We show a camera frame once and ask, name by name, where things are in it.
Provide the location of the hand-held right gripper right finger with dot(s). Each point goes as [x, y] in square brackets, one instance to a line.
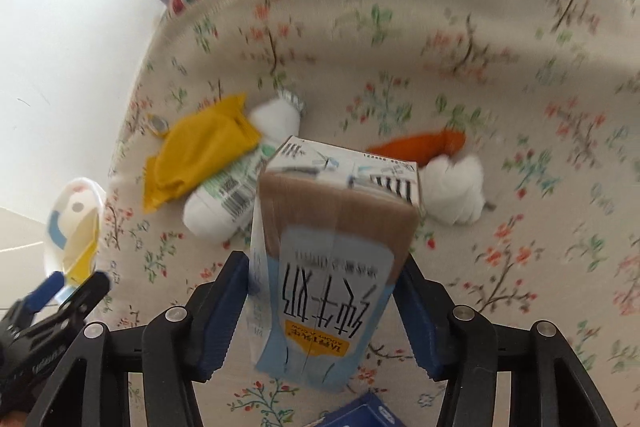
[422, 327]

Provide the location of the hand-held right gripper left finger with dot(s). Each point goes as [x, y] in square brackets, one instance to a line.
[220, 312]

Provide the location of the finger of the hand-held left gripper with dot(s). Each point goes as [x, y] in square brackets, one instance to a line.
[44, 293]
[87, 294]

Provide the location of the white patterned trash bin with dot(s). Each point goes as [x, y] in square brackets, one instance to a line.
[60, 217]

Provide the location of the light blue milk carton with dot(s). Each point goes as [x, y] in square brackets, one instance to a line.
[325, 282]

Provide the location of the blue and white flat box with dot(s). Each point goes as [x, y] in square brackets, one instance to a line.
[360, 414]

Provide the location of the white plastic bottle green label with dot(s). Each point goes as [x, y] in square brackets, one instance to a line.
[225, 202]

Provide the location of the crumpled white paper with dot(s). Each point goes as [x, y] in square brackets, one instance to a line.
[455, 194]

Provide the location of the yellow cloth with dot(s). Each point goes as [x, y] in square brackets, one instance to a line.
[200, 157]

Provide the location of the orange carrot toy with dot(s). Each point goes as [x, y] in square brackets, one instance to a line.
[420, 146]

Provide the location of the small metal foil cap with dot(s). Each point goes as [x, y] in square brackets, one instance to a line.
[158, 125]

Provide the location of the floral tablecloth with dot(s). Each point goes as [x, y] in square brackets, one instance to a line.
[525, 57]

